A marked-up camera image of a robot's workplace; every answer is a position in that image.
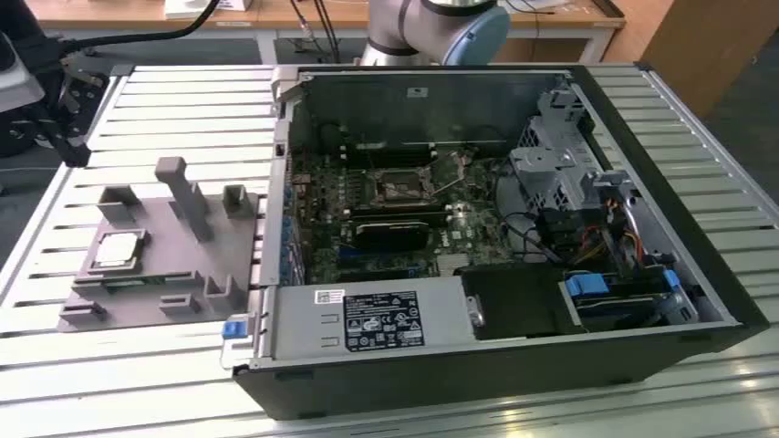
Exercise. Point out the grey power supply unit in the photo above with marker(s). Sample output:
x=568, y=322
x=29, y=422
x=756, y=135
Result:
x=304, y=324

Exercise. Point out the white box blue print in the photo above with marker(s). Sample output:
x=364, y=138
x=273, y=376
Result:
x=233, y=4

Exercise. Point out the small blue clip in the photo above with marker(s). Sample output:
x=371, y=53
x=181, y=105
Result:
x=671, y=279

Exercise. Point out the CPU socket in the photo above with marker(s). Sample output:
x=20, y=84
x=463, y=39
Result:
x=404, y=187

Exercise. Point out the small silver heat sink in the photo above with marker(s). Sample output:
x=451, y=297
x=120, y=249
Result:
x=455, y=264

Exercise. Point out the black graphics card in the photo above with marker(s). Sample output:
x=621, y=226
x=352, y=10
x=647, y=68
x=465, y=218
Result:
x=392, y=237

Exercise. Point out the blue case latch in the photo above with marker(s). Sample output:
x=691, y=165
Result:
x=235, y=330

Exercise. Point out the wooden cabinet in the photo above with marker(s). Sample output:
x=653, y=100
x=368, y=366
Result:
x=712, y=50

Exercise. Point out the green RAM stick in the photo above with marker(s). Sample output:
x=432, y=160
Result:
x=130, y=284

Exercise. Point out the small dark case sticker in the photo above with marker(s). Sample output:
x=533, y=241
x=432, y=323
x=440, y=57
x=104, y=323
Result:
x=416, y=92

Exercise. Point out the black RAM slot white clips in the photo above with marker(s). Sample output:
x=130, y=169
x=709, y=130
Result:
x=401, y=159
x=463, y=147

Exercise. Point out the grey plastic bracket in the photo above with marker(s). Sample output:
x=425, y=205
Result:
x=608, y=180

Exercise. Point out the black open PC case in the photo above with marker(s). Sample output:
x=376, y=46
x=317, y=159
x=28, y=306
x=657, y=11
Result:
x=425, y=388

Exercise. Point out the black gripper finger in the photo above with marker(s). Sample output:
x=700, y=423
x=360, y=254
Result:
x=73, y=146
x=24, y=137

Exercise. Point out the grey metal drive cage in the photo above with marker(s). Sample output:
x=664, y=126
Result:
x=547, y=164

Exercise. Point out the small white barcode label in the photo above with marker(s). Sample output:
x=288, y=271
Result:
x=329, y=296

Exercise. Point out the green motherboard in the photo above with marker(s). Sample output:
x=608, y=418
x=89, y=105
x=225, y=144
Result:
x=475, y=223

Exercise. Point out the black plastic shroud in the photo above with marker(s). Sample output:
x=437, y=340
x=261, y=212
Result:
x=517, y=301

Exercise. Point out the silver square CPU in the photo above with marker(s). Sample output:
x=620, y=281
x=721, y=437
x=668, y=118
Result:
x=118, y=248

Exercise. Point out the black printed label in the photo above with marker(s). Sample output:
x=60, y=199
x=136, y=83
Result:
x=383, y=321

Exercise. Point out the wooden desk white frame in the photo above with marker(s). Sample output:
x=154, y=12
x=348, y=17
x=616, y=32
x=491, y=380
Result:
x=292, y=23

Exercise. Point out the hard disk in blue carrier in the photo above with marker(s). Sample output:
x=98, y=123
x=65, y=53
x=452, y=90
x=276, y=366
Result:
x=587, y=285

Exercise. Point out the grey plastic parts rack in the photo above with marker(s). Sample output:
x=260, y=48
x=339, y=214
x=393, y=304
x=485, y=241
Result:
x=176, y=255

